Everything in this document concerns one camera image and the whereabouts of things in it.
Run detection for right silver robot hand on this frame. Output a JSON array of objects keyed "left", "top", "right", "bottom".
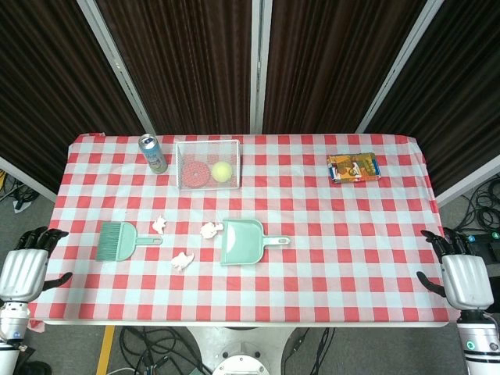
[{"left": 416, "top": 228, "right": 495, "bottom": 313}]

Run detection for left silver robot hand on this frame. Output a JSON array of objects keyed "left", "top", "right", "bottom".
[{"left": 0, "top": 226, "right": 73, "bottom": 305}]

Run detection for green hand brush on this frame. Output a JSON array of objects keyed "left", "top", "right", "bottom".
[{"left": 95, "top": 221, "right": 163, "bottom": 262}]

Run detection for green dustpan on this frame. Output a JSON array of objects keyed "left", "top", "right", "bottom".
[{"left": 220, "top": 218, "right": 291, "bottom": 266}]

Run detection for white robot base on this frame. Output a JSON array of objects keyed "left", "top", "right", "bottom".
[{"left": 183, "top": 326, "right": 302, "bottom": 375}]

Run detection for black shoe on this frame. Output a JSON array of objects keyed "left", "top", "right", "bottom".
[{"left": 17, "top": 361, "right": 52, "bottom": 375}]

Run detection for red white checkered tablecloth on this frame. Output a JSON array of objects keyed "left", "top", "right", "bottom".
[{"left": 29, "top": 133, "right": 462, "bottom": 325}]

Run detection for orange snack packet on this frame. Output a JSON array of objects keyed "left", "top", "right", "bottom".
[{"left": 327, "top": 152, "right": 382, "bottom": 184}]

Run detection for blue drink can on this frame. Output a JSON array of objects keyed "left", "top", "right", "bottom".
[{"left": 138, "top": 133, "right": 169, "bottom": 173}]

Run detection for dark brown partition panel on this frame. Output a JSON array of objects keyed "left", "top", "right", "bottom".
[
  {"left": 95, "top": 0, "right": 255, "bottom": 134},
  {"left": 0, "top": 0, "right": 146, "bottom": 193},
  {"left": 263, "top": 0, "right": 427, "bottom": 134},
  {"left": 366, "top": 0, "right": 500, "bottom": 195}
]

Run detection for yellow tennis ball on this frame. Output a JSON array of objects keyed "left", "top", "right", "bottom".
[{"left": 211, "top": 161, "right": 234, "bottom": 184}]

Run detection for black floor cable bundle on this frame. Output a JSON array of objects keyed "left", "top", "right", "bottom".
[
  {"left": 280, "top": 327, "right": 338, "bottom": 375},
  {"left": 116, "top": 326, "right": 214, "bottom": 375},
  {"left": 0, "top": 171, "right": 40, "bottom": 212},
  {"left": 455, "top": 175, "right": 500, "bottom": 232}
]

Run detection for aluminium partition rail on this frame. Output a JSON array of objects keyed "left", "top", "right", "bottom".
[
  {"left": 435, "top": 154, "right": 500, "bottom": 207},
  {"left": 0, "top": 155, "right": 59, "bottom": 203}
]

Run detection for aluminium partition post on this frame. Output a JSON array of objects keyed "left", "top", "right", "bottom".
[
  {"left": 76, "top": 0, "right": 157, "bottom": 137},
  {"left": 355, "top": 0, "right": 446, "bottom": 134},
  {"left": 249, "top": 0, "right": 273, "bottom": 134}
]

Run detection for white wire mesh basket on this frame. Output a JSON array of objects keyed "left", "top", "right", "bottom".
[{"left": 174, "top": 139, "right": 243, "bottom": 191}]

